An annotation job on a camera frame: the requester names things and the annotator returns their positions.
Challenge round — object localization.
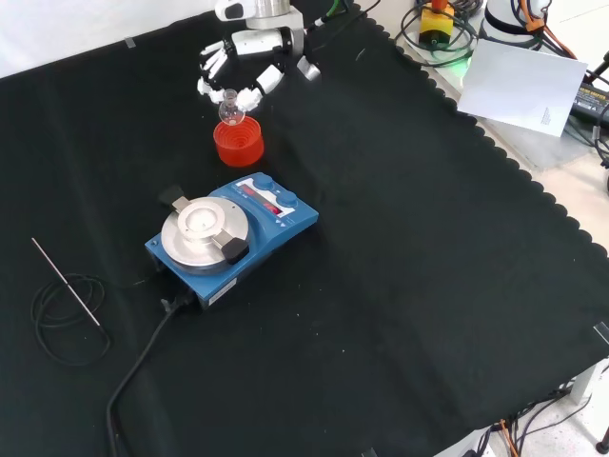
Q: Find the heater with blue base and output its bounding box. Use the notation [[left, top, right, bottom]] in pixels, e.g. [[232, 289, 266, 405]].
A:
[[144, 171, 321, 313]]

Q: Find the black heater power cable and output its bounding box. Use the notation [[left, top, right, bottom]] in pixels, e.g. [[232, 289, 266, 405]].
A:
[[105, 292, 199, 457]]

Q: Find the yellow stop button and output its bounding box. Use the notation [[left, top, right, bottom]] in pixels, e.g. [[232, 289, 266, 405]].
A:
[[418, 0, 457, 48]]

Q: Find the black cable bundle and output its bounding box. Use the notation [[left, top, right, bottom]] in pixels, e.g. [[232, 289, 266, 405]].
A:
[[398, 0, 480, 67]]

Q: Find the pale board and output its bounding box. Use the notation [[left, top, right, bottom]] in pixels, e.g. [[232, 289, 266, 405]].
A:
[[456, 38, 590, 140]]

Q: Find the black bench cloth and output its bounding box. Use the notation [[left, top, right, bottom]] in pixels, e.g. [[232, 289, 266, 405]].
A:
[[0, 0, 609, 457]]

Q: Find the clear round-bottom flask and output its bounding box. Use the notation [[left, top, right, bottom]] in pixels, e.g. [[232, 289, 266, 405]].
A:
[[218, 89, 247, 128]]

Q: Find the thin black probe cable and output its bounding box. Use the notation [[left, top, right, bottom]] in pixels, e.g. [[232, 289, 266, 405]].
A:
[[30, 272, 112, 368]]

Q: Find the thin metal probe rod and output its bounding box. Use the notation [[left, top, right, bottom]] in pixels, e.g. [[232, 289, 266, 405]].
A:
[[30, 236, 103, 328]]

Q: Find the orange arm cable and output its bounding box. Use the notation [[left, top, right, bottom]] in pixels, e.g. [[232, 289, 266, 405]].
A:
[[521, 0, 580, 61]]

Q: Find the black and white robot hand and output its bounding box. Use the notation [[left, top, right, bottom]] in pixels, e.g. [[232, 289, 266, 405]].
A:
[[197, 27, 323, 111]]

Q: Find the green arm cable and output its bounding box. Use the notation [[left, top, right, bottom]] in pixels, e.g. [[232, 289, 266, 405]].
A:
[[304, 0, 359, 32]]

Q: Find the black power adapter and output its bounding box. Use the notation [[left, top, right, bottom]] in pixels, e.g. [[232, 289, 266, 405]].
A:
[[569, 82, 609, 129]]

